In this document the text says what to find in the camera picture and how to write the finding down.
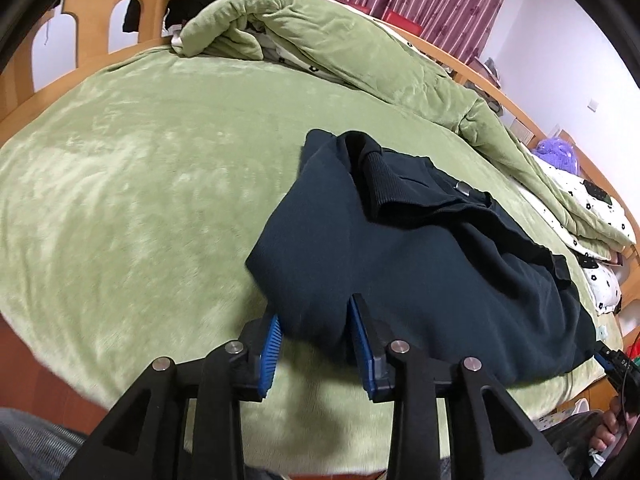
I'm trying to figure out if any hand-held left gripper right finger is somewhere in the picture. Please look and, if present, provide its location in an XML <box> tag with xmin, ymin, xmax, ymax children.
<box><xmin>347</xmin><ymin>294</ymin><xmax>573</xmax><ymax>480</ymax></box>

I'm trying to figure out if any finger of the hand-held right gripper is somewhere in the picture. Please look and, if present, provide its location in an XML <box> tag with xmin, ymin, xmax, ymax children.
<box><xmin>592</xmin><ymin>342</ymin><xmax>617</xmax><ymax>377</ymax></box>

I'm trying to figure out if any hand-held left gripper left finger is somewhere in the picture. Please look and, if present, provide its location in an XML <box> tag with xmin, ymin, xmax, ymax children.
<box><xmin>60</xmin><ymin>314</ymin><xmax>285</xmax><ymax>480</ymax></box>

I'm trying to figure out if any black sweatshirt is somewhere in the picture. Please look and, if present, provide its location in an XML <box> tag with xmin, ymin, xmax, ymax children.
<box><xmin>244</xmin><ymin>129</ymin><xmax>608</xmax><ymax>391</ymax></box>

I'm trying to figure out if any person's right hand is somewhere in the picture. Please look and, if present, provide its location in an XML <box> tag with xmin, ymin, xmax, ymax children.
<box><xmin>591</xmin><ymin>406</ymin><xmax>628</xmax><ymax>455</ymax></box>

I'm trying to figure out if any white floral cloth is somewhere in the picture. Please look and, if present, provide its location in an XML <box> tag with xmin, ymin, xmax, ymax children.
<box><xmin>520</xmin><ymin>152</ymin><xmax>636</xmax><ymax>313</ymax></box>

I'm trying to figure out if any purple plush toy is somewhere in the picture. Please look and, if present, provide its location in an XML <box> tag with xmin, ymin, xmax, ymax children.
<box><xmin>531</xmin><ymin>136</ymin><xmax>581</xmax><ymax>171</ymax></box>

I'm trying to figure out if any green plush quilt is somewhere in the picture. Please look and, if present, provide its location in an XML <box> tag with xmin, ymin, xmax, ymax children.
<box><xmin>172</xmin><ymin>0</ymin><xmax>638</xmax><ymax>251</ymax></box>

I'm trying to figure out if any wooden bed frame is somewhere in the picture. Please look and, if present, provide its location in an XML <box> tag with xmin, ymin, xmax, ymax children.
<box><xmin>0</xmin><ymin>0</ymin><xmax>626</xmax><ymax>428</ymax></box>

